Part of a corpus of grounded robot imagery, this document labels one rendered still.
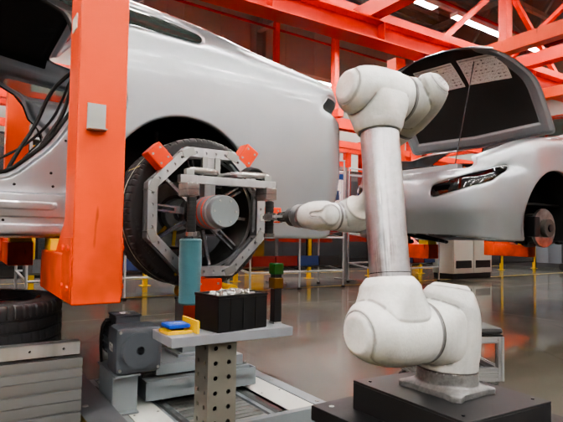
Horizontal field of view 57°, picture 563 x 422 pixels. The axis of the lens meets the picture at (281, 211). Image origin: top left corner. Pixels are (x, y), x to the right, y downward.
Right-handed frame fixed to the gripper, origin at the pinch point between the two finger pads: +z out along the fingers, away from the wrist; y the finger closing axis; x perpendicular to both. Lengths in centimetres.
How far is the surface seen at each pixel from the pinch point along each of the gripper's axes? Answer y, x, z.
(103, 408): -61, -70, 12
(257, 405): -2, -76, 4
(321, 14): 216, 230, 253
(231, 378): -32, -53, -30
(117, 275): -61, -22, -3
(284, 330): -14, -39, -34
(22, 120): -65, 81, 271
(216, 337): -39, -39, -34
